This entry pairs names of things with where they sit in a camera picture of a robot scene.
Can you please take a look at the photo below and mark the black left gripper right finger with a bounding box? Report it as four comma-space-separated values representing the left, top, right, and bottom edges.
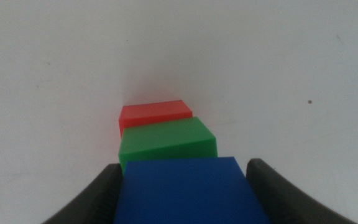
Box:
246, 157, 358, 224

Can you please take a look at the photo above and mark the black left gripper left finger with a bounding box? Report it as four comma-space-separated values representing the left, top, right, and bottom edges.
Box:
42, 163, 124, 224

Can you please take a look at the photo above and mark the blue cube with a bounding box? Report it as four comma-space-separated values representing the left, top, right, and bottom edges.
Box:
113, 156, 272, 224

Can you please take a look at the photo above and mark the green cube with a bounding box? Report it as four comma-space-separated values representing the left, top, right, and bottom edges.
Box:
118, 116, 219, 174

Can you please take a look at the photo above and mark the red cube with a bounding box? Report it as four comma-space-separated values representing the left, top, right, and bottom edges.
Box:
118, 99, 194, 138

